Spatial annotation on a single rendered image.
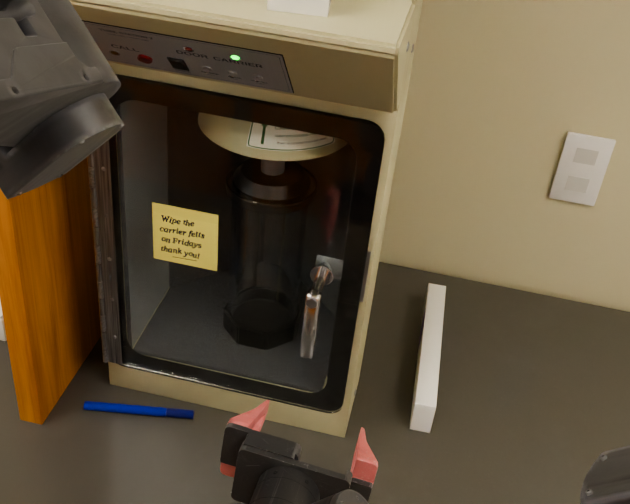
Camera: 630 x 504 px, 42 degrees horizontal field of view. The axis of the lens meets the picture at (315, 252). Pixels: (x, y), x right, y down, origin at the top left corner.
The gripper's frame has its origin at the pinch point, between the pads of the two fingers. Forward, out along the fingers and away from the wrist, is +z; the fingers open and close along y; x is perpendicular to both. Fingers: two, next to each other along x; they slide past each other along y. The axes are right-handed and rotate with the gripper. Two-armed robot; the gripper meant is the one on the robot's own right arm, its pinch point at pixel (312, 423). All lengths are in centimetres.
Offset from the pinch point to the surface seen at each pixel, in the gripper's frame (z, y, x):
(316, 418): 18.4, 1.0, 15.8
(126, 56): 9.2, 25.3, -28.8
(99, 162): 13.8, 29.7, -14.5
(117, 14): 2.4, 23.4, -34.7
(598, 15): 58, -21, -32
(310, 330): 10.4, 3.2, -3.2
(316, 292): 10.8, 3.5, -7.9
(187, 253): 14.9, 19.2, -5.6
